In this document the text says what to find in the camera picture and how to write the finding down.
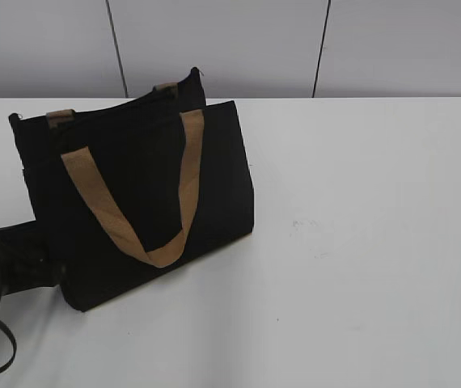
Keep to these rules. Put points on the black tote bag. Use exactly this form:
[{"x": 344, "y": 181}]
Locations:
[{"x": 96, "y": 270}]

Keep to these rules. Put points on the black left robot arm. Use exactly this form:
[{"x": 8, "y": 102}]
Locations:
[{"x": 25, "y": 259}]

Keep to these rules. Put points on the tan front bag handle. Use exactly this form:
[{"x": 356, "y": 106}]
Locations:
[{"x": 143, "y": 187}]

